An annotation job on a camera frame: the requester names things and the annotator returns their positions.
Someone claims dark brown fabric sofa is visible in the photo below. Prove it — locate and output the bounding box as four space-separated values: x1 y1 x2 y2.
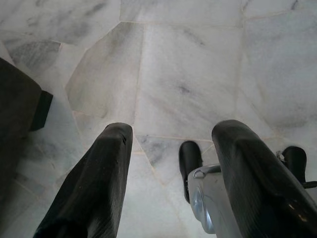
0 57 53 199

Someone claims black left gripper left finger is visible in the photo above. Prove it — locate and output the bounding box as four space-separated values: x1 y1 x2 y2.
33 122 134 238

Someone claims black robot left foot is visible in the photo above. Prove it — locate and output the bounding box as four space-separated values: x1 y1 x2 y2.
178 141 202 203

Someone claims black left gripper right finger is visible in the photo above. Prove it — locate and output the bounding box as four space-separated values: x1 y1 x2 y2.
211 119 317 238

